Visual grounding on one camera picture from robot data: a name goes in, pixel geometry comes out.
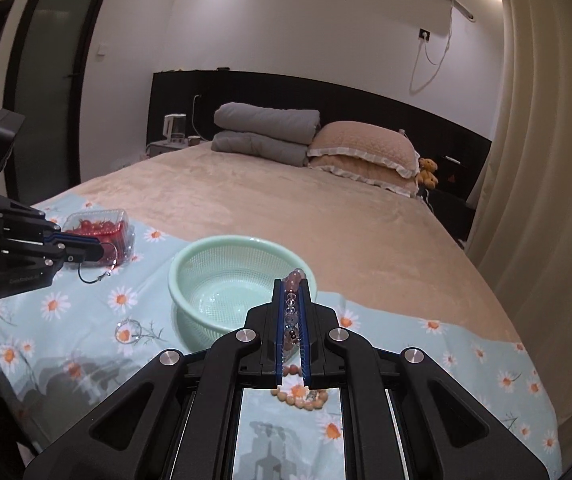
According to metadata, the silver hoop earring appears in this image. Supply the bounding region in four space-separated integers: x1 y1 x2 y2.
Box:
114 318 143 346
77 242 120 285

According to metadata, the pink crystal bead bracelet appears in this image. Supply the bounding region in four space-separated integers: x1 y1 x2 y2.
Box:
282 268 309 361

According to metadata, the brown wooden bead bracelet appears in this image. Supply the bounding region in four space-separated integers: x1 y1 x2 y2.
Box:
270 364 330 412

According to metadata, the clear box of cherry tomatoes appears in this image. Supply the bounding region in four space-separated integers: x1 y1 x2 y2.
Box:
62 209 135 266

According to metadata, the mint green plastic basket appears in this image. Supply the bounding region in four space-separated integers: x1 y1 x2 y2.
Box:
168 235 318 351

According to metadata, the beige bedspread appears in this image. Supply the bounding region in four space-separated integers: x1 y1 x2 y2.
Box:
30 140 523 344

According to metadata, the daisy print blue cloth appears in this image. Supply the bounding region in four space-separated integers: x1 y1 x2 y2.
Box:
0 222 562 479

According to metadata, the lower beige ruffled pillow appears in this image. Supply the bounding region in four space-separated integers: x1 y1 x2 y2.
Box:
309 155 418 198

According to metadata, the beige ruffled pillow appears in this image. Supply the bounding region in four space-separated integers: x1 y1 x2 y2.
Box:
309 155 418 198
308 122 420 179

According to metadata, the white appliance on nightstand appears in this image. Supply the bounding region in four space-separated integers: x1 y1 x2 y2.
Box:
162 113 186 144

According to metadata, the lower grey folded blanket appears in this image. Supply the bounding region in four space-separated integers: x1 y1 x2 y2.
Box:
211 130 308 167

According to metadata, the grey folded blanket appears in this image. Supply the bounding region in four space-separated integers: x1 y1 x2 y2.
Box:
211 130 308 167
213 102 321 145

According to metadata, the upper beige ruffled pillow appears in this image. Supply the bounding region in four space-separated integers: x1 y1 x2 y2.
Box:
308 122 420 179

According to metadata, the upper grey folded blanket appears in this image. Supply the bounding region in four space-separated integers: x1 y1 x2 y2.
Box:
213 102 321 145

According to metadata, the brown teddy bear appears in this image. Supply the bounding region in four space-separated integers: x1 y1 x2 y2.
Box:
416 157 438 191

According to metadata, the dark glass door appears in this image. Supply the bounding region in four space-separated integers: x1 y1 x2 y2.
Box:
3 0 104 205

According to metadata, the black headboard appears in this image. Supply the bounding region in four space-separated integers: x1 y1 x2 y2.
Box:
146 70 491 242

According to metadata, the beige curtain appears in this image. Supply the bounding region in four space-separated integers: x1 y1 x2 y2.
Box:
467 0 572 463

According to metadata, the white cable on wall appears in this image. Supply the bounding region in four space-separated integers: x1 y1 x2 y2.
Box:
408 0 456 96

